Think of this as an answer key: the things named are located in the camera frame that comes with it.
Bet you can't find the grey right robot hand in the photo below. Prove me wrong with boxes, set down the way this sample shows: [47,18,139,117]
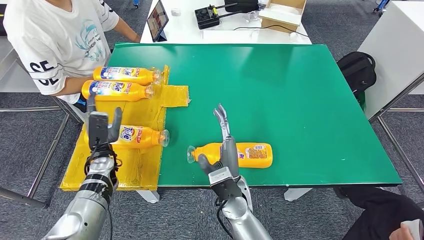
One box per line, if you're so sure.
[197,103,240,182]

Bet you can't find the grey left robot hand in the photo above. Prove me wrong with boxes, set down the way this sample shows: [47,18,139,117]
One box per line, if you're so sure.
[86,92,123,144]

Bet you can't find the orange detergent bottle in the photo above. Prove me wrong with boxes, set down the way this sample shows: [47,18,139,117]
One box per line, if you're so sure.
[186,142,274,169]
[81,80,156,102]
[83,124,170,150]
[93,66,163,86]

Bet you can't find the yellow taped cardboard board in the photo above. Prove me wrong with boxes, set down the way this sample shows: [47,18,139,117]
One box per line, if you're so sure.
[60,65,190,192]

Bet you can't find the white table foot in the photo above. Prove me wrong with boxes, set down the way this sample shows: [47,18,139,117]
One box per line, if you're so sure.
[283,187,313,202]
[136,189,161,204]

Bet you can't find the person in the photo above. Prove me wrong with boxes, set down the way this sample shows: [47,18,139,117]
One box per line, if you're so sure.
[2,0,142,114]
[332,184,424,240]

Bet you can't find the black tablet on stand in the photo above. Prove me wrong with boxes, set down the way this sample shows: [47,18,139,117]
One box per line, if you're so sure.
[146,0,169,43]

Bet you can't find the white table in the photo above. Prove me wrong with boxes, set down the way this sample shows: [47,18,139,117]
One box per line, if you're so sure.
[140,0,313,45]

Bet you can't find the black controller with antennas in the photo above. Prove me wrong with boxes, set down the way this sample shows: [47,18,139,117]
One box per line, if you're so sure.
[194,2,238,30]

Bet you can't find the clear plastic wrapper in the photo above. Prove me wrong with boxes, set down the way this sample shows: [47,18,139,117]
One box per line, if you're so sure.
[244,10,263,23]

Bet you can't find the open cardboard box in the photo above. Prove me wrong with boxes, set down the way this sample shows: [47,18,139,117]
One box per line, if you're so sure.
[258,0,307,34]

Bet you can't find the black bag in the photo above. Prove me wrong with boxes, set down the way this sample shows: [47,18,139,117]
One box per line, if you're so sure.
[224,0,260,13]

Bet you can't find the black backpack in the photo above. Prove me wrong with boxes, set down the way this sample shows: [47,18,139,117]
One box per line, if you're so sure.
[336,51,378,100]

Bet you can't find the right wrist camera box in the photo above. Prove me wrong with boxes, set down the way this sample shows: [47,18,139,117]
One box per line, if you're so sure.
[208,166,243,202]

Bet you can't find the grey metal frame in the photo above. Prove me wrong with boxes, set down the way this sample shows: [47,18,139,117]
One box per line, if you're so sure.
[0,105,84,210]
[367,71,424,193]

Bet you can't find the black cable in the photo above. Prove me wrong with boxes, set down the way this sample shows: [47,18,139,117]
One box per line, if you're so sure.
[232,25,310,37]

